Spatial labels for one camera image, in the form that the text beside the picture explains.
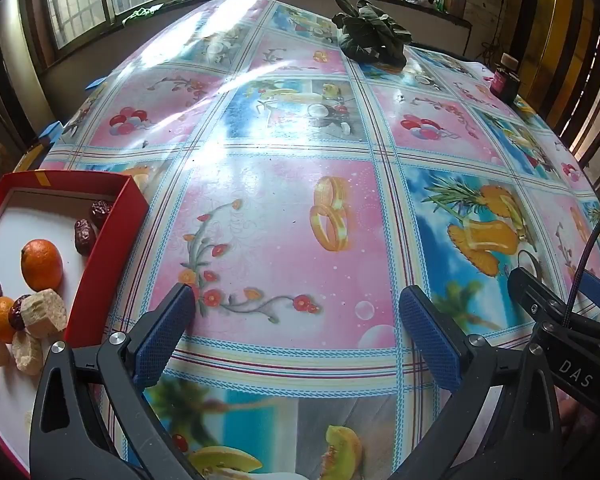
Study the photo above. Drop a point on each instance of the large orange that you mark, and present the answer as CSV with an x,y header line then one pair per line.
x,y
41,264

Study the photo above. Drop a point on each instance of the printed plastic tablecloth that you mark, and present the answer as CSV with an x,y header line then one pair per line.
x,y
280,210

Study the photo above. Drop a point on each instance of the dark jar with pink label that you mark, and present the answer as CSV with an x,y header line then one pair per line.
x,y
503,82

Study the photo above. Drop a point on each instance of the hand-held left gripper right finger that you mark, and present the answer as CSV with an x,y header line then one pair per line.
x,y
430,345

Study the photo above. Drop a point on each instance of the red cardboard box tray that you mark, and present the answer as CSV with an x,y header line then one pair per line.
x,y
115,260

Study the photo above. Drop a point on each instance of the window with metal grille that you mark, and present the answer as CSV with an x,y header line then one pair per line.
x,y
80,0

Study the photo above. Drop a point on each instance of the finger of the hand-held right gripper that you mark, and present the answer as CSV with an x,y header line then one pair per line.
x,y
597,290
530,295

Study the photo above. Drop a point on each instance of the blue block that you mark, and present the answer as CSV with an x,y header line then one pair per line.
x,y
54,129
96,82

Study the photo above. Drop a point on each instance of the leafy green vegetable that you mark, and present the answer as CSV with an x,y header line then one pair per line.
x,y
372,35

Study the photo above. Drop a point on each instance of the red date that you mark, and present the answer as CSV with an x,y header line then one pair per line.
x,y
16,311
83,237
100,212

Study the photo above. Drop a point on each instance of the green cloth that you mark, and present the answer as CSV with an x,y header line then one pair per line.
x,y
140,12

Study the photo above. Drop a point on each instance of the small orange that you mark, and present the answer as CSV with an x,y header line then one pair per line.
x,y
2,319

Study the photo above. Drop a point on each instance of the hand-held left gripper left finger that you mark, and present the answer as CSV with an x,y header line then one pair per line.
x,y
165,335

